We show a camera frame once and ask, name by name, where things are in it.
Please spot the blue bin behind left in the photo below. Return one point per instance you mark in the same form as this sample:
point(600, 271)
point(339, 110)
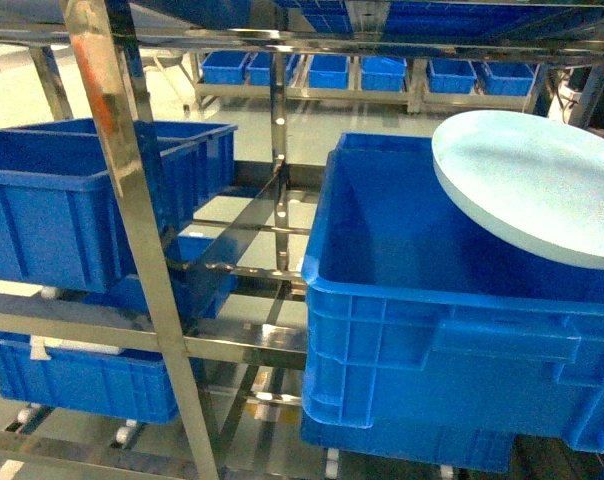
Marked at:
point(198, 158)

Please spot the blue crate beneath large crate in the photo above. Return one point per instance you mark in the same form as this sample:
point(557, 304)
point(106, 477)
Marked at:
point(482, 450)

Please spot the blue bin lower left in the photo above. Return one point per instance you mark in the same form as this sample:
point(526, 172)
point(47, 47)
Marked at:
point(133, 384)

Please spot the blue bin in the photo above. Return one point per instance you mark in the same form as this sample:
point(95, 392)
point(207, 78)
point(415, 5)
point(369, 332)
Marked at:
point(133, 384)
point(198, 158)

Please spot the blue bin left shelf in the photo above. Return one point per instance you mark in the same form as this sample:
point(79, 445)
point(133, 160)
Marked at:
point(60, 222)

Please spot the large blue crate on shelf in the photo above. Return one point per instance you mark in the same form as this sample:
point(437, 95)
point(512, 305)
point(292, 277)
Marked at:
point(420, 318)

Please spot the stainless steel shelf rack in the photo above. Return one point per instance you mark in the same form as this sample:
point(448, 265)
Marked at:
point(107, 37)

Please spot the light blue round plate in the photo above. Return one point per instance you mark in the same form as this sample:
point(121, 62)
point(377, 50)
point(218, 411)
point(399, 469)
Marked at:
point(533, 182)

